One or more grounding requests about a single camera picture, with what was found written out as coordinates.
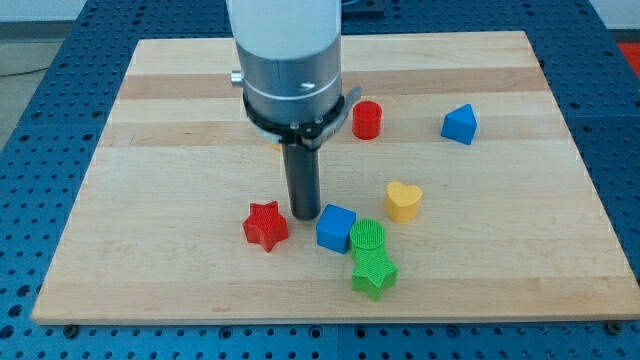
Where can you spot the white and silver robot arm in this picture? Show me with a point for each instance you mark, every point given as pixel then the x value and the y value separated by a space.
pixel 290 68

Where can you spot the blue cube block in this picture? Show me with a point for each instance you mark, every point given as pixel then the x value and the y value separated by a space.
pixel 333 228

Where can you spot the blue triangle block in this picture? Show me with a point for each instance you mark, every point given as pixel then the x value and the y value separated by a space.
pixel 460 125

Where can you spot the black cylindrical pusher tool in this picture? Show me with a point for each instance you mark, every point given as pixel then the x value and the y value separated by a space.
pixel 302 175

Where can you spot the green cylinder block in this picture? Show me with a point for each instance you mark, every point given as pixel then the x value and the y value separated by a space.
pixel 366 234

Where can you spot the red star block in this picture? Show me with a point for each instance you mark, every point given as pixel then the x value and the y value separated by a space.
pixel 265 226

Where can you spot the red cylinder block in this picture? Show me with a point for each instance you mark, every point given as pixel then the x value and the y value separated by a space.
pixel 367 119

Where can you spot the yellow heart block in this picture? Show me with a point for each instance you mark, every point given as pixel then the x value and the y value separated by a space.
pixel 402 202

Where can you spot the green star block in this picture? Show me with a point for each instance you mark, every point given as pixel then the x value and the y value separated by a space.
pixel 374 272

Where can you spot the wooden board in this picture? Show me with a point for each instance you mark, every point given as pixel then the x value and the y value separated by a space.
pixel 510 228

